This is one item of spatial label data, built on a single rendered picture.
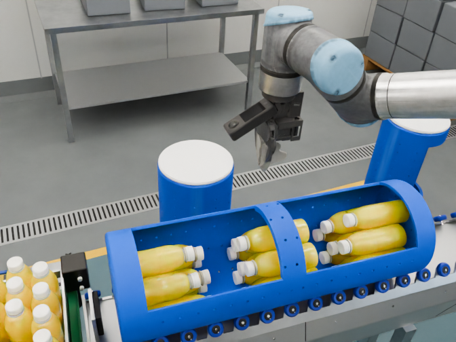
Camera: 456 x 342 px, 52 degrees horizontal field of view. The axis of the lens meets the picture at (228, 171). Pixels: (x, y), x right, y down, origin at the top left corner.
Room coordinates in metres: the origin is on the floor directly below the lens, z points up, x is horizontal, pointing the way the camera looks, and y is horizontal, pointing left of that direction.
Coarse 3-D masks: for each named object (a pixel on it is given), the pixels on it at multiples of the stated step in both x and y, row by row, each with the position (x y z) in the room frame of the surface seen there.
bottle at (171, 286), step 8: (168, 272) 0.79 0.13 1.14; (176, 272) 0.79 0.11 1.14; (144, 280) 0.75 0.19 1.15; (152, 280) 0.75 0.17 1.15; (160, 280) 0.75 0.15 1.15; (168, 280) 0.75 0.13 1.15; (176, 280) 0.76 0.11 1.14; (184, 280) 0.76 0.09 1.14; (192, 280) 0.78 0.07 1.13; (152, 288) 0.73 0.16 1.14; (160, 288) 0.73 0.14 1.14; (168, 288) 0.74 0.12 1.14; (176, 288) 0.74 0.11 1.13; (184, 288) 0.75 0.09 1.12; (192, 288) 0.76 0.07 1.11; (152, 296) 0.72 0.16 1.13; (160, 296) 0.72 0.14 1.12; (168, 296) 0.73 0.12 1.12; (176, 296) 0.73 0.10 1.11; (152, 304) 0.71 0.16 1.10
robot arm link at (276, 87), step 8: (264, 80) 0.87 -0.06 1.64; (272, 80) 0.86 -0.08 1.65; (280, 80) 0.86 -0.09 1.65; (288, 80) 0.86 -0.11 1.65; (296, 80) 0.87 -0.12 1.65; (264, 88) 0.87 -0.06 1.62; (272, 88) 0.86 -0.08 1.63; (280, 88) 0.86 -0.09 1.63; (288, 88) 0.86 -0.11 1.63; (296, 88) 0.87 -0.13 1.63; (280, 96) 0.86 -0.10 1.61; (288, 96) 0.86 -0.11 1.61
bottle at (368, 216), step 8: (400, 200) 1.09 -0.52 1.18; (360, 208) 1.03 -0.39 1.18; (368, 208) 1.03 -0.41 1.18; (376, 208) 1.03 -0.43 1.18; (384, 208) 1.04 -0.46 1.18; (392, 208) 1.04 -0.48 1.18; (400, 208) 1.05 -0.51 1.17; (360, 216) 1.01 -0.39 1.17; (368, 216) 1.01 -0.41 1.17; (376, 216) 1.01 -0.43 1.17; (384, 216) 1.02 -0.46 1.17; (392, 216) 1.03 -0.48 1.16; (400, 216) 1.04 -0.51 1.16; (408, 216) 1.04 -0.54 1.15; (360, 224) 1.00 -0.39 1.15; (368, 224) 1.00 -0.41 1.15; (376, 224) 1.00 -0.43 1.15; (384, 224) 1.01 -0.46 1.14
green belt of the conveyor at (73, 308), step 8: (72, 296) 0.88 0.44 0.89; (72, 304) 0.85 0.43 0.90; (72, 312) 0.82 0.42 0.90; (72, 320) 0.79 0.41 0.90; (80, 320) 0.81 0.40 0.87; (72, 328) 0.77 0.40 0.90; (80, 328) 0.78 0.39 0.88; (64, 336) 0.74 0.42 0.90; (72, 336) 0.74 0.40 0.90; (80, 336) 0.76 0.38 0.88
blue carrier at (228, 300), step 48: (336, 192) 1.07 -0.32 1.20; (384, 192) 1.17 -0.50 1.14; (144, 240) 0.92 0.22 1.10; (192, 240) 0.97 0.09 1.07; (288, 240) 0.85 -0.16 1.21; (432, 240) 0.95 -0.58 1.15; (144, 288) 0.69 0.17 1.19; (240, 288) 0.75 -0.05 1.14; (288, 288) 0.78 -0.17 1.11; (336, 288) 0.84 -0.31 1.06; (144, 336) 0.65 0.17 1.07
